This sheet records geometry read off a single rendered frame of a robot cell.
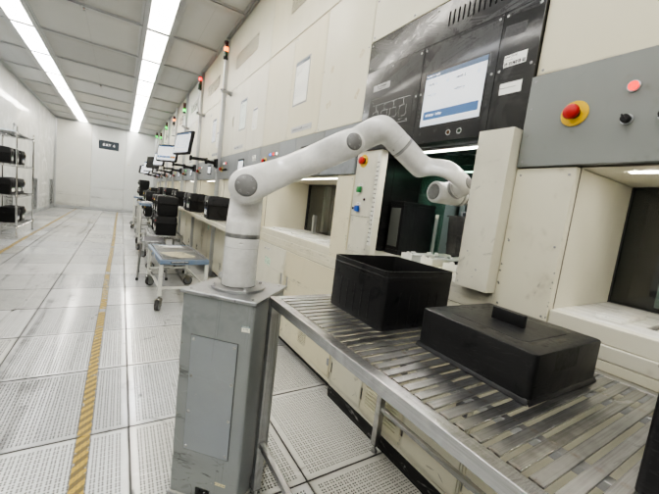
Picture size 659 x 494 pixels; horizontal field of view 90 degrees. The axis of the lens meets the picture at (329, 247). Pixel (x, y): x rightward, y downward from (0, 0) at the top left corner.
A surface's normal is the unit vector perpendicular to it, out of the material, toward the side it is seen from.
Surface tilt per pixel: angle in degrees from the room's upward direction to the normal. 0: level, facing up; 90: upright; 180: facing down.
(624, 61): 90
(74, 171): 90
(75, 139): 90
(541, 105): 90
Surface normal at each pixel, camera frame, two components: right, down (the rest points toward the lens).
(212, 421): -0.22, 0.08
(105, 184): 0.52, 0.16
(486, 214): -0.84, -0.04
